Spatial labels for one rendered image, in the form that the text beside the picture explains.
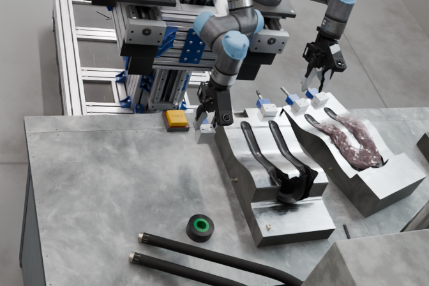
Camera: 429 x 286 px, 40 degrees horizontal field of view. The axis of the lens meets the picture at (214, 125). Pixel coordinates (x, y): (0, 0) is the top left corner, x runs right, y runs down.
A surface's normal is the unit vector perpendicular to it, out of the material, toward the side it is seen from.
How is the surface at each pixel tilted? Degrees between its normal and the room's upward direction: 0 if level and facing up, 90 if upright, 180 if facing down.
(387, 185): 0
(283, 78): 0
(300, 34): 0
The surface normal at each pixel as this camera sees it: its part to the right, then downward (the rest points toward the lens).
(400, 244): 0.28, -0.68
